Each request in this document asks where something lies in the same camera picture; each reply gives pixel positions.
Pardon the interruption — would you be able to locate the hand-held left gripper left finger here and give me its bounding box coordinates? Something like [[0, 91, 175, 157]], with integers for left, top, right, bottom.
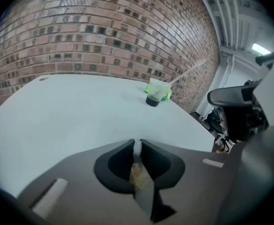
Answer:
[[17, 139, 151, 225]]

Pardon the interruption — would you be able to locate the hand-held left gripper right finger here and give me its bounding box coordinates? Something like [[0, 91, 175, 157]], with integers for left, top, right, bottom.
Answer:
[[140, 139, 233, 225]]

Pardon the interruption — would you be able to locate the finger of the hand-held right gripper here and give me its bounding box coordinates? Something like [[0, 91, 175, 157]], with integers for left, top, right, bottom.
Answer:
[[221, 125, 274, 223]]

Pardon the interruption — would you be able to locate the white round table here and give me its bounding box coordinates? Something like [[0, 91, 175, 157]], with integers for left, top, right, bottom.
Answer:
[[0, 74, 216, 199]]

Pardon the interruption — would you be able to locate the black office chair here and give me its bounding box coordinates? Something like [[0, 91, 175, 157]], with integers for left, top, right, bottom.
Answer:
[[207, 80, 270, 153]]

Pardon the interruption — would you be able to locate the small cup of dark liquid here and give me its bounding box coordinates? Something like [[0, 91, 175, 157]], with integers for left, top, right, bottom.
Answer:
[[145, 82, 166, 108]]

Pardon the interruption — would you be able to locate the green packet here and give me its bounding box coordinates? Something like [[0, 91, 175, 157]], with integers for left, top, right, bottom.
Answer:
[[143, 81, 173, 102]]

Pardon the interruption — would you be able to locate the long white stick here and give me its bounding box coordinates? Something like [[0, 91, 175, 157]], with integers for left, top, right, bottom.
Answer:
[[166, 59, 207, 88]]

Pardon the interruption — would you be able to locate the ceiling lamp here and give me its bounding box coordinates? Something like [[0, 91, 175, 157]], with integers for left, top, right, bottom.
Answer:
[[252, 43, 273, 56]]

